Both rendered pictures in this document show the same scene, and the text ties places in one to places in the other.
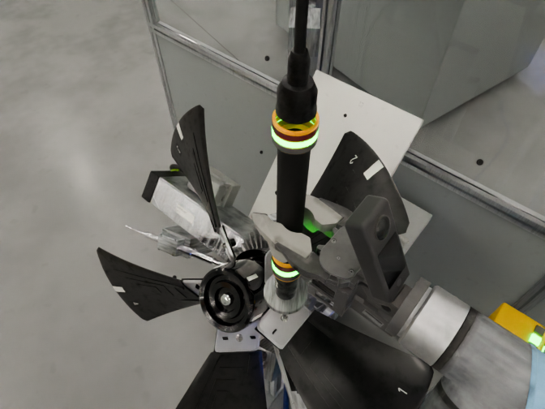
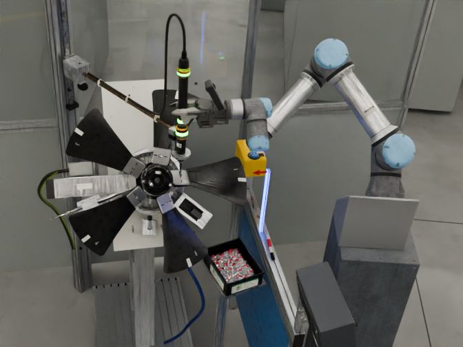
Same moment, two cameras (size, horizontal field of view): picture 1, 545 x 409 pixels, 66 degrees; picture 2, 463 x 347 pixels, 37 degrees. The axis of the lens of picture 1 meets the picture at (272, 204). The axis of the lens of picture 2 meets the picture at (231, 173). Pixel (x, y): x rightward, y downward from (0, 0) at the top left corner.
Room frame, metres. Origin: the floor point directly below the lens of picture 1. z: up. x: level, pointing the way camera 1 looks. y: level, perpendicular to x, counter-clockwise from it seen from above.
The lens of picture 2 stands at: (-1.04, 1.54, 2.82)
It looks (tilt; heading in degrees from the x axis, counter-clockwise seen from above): 38 degrees down; 305
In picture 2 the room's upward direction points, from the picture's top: 5 degrees clockwise
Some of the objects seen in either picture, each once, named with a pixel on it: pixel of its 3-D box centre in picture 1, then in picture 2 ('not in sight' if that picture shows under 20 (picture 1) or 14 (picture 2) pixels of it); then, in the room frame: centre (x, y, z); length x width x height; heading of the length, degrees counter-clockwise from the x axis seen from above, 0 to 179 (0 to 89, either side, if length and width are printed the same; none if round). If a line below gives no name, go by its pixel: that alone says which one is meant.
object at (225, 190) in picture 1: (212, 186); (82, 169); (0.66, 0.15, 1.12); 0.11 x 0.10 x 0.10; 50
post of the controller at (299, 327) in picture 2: not in sight; (302, 312); (-0.34, 0.04, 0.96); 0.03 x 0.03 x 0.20; 50
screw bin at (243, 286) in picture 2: not in sight; (232, 266); (0.04, -0.06, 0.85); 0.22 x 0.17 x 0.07; 155
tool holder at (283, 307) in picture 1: (286, 273); (179, 142); (0.30, -0.02, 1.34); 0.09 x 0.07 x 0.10; 175
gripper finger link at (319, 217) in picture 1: (307, 216); (182, 108); (0.31, -0.04, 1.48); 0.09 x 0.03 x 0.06; 40
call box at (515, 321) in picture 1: (502, 352); (250, 158); (0.29, -0.49, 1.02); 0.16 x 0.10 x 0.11; 140
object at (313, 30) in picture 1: (304, 30); (76, 68); (0.92, -0.07, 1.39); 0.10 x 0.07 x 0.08; 175
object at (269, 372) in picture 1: (271, 356); not in sight; (0.32, 0.00, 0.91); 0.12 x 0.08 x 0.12; 140
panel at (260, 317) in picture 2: not in sight; (259, 312); (-0.01, -0.23, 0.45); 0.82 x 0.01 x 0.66; 140
